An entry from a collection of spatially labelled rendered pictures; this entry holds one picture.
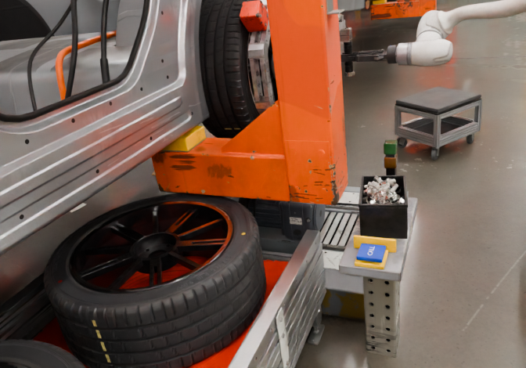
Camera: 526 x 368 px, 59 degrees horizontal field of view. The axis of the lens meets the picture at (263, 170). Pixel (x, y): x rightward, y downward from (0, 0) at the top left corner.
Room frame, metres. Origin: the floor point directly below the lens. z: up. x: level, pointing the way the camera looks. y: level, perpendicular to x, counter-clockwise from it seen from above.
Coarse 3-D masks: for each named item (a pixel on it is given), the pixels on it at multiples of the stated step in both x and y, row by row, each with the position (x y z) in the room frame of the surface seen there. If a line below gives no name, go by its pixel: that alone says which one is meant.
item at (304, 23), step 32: (288, 0) 1.32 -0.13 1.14; (320, 0) 1.28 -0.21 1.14; (288, 32) 1.32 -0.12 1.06; (320, 32) 1.28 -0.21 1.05; (288, 64) 1.32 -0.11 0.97; (320, 64) 1.28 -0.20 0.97; (288, 96) 1.33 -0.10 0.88; (320, 96) 1.29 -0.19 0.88; (288, 128) 1.33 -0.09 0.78; (320, 128) 1.29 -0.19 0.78; (288, 160) 1.33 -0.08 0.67; (320, 160) 1.29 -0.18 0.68; (320, 192) 1.29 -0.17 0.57
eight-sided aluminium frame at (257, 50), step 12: (264, 0) 1.86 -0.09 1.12; (252, 36) 1.77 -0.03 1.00; (264, 36) 1.75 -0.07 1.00; (252, 48) 1.73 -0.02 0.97; (264, 48) 1.72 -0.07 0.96; (252, 60) 1.73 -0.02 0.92; (264, 60) 1.71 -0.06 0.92; (252, 72) 1.73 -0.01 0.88; (264, 72) 1.71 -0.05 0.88; (264, 84) 1.71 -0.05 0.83; (264, 96) 1.74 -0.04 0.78; (264, 108) 1.72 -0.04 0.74
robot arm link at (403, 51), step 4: (400, 44) 1.91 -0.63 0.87; (404, 44) 1.90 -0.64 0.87; (408, 44) 1.89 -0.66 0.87; (396, 48) 1.91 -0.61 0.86; (400, 48) 1.89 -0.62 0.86; (404, 48) 1.88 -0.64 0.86; (408, 48) 1.87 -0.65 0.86; (396, 52) 1.90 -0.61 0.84; (400, 52) 1.88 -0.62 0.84; (404, 52) 1.87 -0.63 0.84; (408, 52) 1.86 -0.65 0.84; (396, 56) 1.90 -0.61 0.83; (400, 56) 1.88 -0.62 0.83; (404, 56) 1.87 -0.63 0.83; (408, 56) 1.86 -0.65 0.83; (396, 60) 1.90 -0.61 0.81; (400, 60) 1.88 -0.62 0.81; (404, 60) 1.87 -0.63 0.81; (408, 60) 1.87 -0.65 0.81; (400, 64) 1.90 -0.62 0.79; (404, 64) 1.89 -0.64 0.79; (408, 64) 1.89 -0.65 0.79
